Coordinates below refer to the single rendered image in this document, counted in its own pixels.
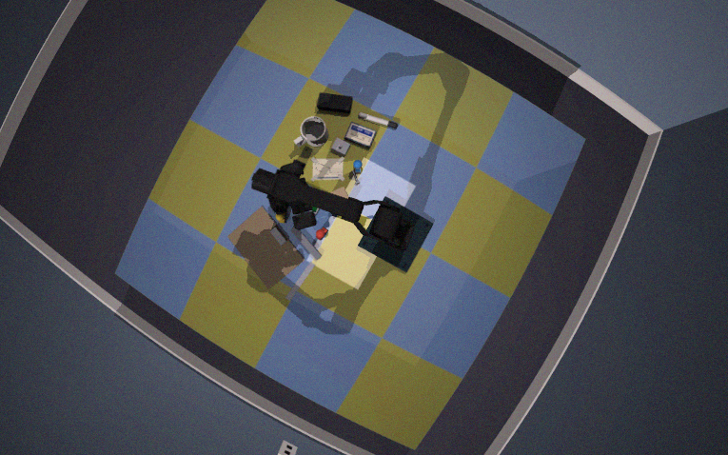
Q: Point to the dark grey mug with white handle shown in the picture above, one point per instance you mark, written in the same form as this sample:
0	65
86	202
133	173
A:
314	131

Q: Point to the brown clipboard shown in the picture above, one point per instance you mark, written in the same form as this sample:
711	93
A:
265	248

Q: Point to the white paper card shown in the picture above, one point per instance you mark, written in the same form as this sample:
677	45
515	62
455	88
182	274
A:
331	168

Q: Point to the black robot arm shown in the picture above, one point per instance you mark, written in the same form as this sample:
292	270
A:
285	187

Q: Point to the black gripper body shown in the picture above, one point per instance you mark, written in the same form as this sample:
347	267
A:
305	219

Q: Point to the beige cardboard box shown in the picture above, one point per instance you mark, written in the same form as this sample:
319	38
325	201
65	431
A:
341	192

